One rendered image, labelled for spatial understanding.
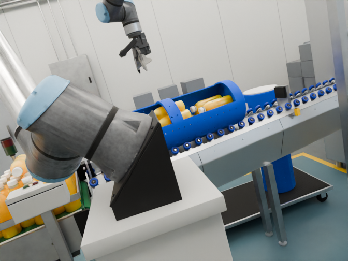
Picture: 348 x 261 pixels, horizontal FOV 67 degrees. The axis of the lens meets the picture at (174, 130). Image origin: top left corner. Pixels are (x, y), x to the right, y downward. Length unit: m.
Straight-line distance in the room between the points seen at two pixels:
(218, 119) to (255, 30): 4.08
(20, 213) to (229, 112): 1.10
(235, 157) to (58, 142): 1.16
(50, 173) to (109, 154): 0.24
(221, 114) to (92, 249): 1.08
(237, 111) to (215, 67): 3.55
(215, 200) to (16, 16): 4.78
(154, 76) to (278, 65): 2.47
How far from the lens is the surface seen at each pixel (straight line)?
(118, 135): 0.61
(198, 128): 1.44
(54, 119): 0.62
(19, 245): 1.34
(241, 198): 2.46
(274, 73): 5.61
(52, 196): 1.13
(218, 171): 1.59
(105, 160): 0.62
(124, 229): 0.60
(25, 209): 1.15
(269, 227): 2.21
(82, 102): 0.63
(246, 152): 1.65
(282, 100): 1.96
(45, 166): 0.78
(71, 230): 1.31
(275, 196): 1.94
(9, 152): 1.79
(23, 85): 0.89
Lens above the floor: 1.39
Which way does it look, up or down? 13 degrees down
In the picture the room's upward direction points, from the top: 16 degrees counter-clockwise
